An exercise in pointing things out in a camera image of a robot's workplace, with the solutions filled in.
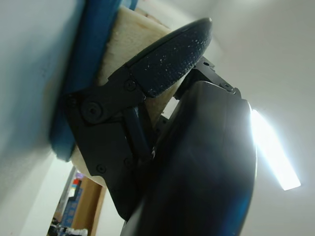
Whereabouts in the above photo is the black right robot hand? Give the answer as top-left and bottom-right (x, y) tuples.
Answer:
(63, 17), (259, 236)

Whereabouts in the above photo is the white bread slice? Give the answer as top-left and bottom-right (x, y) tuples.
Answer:
(70, 6), (190, 189)

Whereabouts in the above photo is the blue plastic tray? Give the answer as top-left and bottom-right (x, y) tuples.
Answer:
(49, 0), (138, 163)

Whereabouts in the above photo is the bright ceiling light panel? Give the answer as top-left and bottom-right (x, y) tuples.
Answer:
(250, 108), (302, 191)

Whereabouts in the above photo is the wooden board panel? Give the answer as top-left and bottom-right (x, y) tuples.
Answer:
(81, 176), (106, 236)

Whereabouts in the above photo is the cluttered colourful shelf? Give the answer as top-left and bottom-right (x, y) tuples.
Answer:
(48, 169), (89, 236)

